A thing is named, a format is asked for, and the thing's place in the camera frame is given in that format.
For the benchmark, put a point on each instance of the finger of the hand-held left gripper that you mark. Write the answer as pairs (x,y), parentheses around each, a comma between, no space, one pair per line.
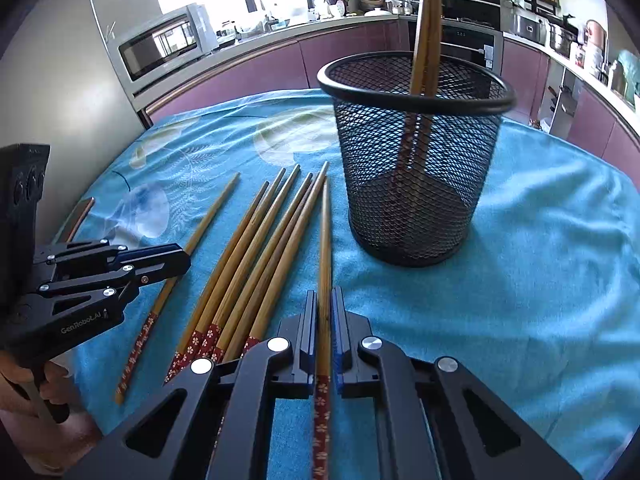
(160,267)
(75,255)

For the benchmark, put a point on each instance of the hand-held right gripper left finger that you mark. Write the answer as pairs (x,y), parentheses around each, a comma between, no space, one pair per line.
(310,340)

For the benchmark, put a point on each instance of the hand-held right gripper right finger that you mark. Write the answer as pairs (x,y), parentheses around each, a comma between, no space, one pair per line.
(339,330)

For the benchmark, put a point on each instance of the wooden chopstick red floral end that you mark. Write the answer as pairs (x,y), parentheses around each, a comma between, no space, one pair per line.
(325,260)
(422,35)
(436,35)
(210,220)

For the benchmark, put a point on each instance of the bunch of wooden chopsticks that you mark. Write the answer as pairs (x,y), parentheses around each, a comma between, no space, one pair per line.
(225,310)

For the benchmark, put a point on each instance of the black mesh utensil holder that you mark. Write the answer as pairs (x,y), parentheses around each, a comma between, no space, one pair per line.
(425,200)

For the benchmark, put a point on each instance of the person's left forearm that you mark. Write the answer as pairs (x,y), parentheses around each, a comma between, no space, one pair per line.
(50,445)

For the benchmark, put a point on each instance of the person's left hand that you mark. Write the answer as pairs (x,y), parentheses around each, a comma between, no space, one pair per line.
(12,380)

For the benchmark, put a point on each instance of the brown glossy bar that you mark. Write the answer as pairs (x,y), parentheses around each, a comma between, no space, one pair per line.
(80,217)

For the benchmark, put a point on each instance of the blue printed tablecloth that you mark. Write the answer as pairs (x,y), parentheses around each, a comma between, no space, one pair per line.
(525,260)

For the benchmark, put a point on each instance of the silver microwave oven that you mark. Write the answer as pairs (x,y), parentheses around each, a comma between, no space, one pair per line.
(160,45)

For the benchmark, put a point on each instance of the grey refrigerator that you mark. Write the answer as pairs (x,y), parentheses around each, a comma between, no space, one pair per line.
(110,0)

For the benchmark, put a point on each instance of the purple kitchen base cabinets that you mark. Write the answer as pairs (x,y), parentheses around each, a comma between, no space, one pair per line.
(260,65)

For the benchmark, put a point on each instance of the white kitchen countertop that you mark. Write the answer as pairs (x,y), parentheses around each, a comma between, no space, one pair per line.
(325,21)

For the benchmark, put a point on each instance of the brown clay pot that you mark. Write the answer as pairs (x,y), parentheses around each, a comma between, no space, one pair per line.
(371,1)

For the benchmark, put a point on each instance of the silver metal box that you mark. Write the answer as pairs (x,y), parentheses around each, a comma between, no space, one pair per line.
(530,27)

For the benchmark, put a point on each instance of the stainless steel pot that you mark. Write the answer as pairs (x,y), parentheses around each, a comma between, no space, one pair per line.
(560,40)

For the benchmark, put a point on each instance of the pink container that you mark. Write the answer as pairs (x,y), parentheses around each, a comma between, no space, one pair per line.
(595,42)

